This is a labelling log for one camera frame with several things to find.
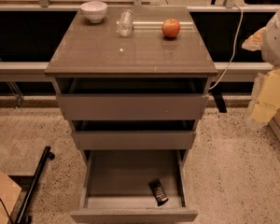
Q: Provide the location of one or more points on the grey middle drawer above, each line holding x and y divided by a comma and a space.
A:
141, 134

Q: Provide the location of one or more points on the clear glass jar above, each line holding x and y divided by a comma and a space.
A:
125, 23

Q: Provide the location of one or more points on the left cardboard box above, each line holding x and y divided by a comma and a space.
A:
9, 194

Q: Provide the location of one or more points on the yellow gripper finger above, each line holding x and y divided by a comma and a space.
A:
254, 42
265, 99

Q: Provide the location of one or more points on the black rxbar chocolate bar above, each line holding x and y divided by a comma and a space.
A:
158, 192

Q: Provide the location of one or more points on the grey drawer cabinet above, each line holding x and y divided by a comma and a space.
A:
97, 51

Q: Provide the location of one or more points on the grey bottom drawer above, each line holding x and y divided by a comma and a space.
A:
116, 188

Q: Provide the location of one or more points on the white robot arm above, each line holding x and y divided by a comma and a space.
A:
270, 48

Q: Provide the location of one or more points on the white ceramic bowl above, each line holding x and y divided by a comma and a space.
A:
94, 11

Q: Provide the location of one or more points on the grey drawer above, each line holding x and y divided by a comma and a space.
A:
116, 188
141, 134
153, 98

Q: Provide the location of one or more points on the grey top drawer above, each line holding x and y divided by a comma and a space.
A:
153, 98

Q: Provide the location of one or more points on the grey metal rail frame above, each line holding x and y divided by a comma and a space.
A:
35, 72

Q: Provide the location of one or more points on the black metal bar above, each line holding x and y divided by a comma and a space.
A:
22, 218

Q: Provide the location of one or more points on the red apple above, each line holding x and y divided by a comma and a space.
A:
170, 28

